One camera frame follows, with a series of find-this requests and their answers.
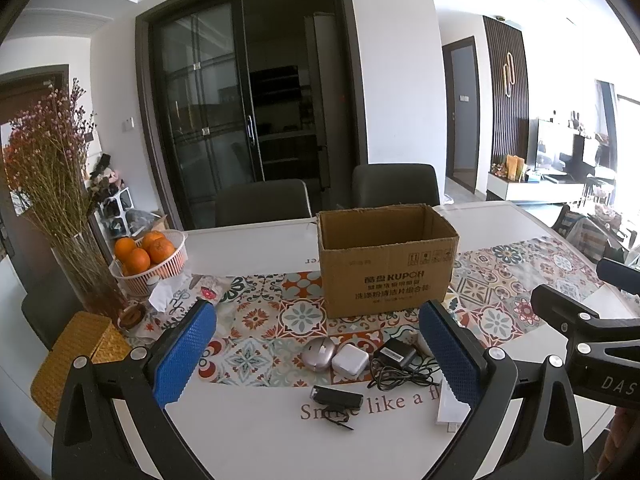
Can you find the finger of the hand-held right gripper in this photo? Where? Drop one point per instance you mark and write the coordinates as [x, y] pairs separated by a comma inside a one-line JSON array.
[[620, 276], [560, 305]]

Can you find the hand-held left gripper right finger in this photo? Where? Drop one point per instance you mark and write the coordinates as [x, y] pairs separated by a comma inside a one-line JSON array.
[[447, 355]]

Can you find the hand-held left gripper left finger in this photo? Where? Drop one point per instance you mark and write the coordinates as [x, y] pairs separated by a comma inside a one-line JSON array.
[[185, 350]]

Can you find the white charger cube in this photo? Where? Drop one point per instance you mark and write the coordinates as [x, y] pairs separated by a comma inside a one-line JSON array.
[[350, 362]]

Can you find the brown cardboard box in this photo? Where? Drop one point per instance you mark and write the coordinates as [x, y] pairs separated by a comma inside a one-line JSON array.
[[380, 280]]

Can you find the pale pink round device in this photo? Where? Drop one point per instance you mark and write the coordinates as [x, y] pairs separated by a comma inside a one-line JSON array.
[[318, 355]]

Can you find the person's right forearm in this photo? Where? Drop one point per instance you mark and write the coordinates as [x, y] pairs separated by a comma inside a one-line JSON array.
[[622, 440]]

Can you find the chair with patterned cloth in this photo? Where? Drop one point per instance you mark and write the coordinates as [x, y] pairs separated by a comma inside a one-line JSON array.
[[585, 232]]

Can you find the white tissue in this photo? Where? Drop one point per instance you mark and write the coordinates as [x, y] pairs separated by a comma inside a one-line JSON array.
[[162, 295]]

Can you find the floral fabric tissue cover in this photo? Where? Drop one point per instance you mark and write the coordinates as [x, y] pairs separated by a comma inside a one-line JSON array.
[[207, 292]]

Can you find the small brown dish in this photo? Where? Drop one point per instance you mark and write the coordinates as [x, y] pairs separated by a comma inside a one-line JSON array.
[[132, 316]]

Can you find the white plastic fruit basket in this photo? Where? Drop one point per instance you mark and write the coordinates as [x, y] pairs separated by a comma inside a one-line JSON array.
[[155, 272]]

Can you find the orange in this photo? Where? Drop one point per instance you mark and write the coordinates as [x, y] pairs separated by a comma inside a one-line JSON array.
[[138, 261], [125, 247], [151, 237], [161, 251]]

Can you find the yellow woven box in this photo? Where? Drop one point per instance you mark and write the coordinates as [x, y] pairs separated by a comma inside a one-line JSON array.
[[75, 360]]

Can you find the glass vase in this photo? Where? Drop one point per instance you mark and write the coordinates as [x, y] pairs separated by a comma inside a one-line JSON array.
[[92, 280]]

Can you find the white television cabinet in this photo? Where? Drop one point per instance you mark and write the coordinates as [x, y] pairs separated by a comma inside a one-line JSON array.
[[530, 190]]

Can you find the cardboard box on floor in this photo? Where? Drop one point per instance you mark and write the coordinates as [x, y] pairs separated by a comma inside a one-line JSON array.
[[159, 223]]

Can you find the white patterned tablecloth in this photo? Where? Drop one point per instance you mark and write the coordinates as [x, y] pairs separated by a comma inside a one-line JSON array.
[[280, 440]]

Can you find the dark dining chair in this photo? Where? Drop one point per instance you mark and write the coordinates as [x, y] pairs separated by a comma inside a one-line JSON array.
[[47, 312]]

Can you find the yellow packages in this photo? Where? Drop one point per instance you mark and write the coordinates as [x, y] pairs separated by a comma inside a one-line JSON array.
[[515, 167]]

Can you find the television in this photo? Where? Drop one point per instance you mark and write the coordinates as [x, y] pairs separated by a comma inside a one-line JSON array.
[[555, 145]]

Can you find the white shoe rack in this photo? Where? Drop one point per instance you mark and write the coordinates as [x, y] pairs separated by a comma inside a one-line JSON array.
[[117, 210]]

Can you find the grey dining chair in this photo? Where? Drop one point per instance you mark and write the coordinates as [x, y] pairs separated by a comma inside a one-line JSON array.
[[395, 185], [262, 202]]

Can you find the pile of plush toys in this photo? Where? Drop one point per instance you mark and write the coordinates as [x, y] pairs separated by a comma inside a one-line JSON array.
[[105, 172]]

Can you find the dark framed doorway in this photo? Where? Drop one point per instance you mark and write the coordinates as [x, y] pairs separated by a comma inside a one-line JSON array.
[[462, 110]]

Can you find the dried flower bouquet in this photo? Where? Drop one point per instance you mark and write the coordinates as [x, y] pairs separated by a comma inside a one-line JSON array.
[[50, 160]]

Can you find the black sliding glass door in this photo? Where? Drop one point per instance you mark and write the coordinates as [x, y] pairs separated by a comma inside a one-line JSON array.
[[210, 110]]

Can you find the dark slatted wall panel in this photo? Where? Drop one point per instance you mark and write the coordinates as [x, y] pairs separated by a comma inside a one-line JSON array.
[[505, 100]]

